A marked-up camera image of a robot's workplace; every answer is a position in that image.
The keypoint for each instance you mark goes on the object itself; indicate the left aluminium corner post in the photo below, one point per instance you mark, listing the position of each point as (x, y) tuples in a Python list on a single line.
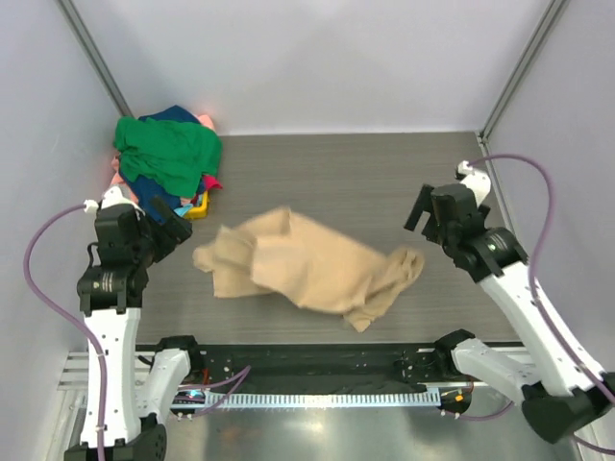
[(81, 32)]

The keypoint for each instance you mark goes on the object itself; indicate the yellow plastic bin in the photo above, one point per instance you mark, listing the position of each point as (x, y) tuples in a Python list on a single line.
[(201, 208)]

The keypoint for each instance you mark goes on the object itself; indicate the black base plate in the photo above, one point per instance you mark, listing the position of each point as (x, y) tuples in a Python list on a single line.
[(321, 369)]

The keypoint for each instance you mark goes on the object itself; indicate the light blue cloth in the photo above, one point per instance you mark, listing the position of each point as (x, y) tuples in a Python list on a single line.
[(183, 210)]

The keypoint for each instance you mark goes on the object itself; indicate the white slotted cable duct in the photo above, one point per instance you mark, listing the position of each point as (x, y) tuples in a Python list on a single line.
[(429, 398)]

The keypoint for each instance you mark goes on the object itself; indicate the pink t shirt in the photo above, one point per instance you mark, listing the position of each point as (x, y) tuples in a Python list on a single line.
[(118, 181)]

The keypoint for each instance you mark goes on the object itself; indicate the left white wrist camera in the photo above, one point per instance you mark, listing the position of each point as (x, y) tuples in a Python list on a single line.
[(112, 197)]

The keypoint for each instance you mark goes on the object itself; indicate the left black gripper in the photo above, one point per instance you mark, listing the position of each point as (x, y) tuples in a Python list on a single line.
[(176, 228)]

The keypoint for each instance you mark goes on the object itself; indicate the green t shirt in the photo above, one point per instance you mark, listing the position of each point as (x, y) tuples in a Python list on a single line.
[(175, 155)]

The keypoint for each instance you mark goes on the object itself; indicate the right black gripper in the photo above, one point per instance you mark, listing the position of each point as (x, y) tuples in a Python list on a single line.
[(425, 204)]

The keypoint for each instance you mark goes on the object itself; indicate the beige t shirt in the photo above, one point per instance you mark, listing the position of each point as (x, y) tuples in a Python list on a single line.
[(314, 266)]

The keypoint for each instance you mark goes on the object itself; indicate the navy blue t shirt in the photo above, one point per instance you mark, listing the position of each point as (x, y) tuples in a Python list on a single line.
[(144, 188)]

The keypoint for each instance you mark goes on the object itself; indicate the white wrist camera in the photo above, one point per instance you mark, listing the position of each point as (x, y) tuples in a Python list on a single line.
[(112, 197), (475, 179)]

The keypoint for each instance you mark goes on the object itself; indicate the aluminium corner post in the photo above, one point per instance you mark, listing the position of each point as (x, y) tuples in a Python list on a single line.
[(537, 40), (81, 32)]

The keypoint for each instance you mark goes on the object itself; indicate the right aluminium corner post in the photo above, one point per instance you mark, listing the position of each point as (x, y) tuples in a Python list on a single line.
[(537, 40)]

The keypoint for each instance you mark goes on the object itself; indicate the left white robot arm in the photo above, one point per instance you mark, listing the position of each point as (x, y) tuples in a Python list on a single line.
[(125, 420)]

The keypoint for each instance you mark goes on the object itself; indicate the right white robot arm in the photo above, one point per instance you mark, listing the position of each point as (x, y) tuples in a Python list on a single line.
[(556, 397)]

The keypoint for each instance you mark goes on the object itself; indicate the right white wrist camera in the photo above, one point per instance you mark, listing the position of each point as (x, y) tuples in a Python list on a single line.
[(475, 179)]

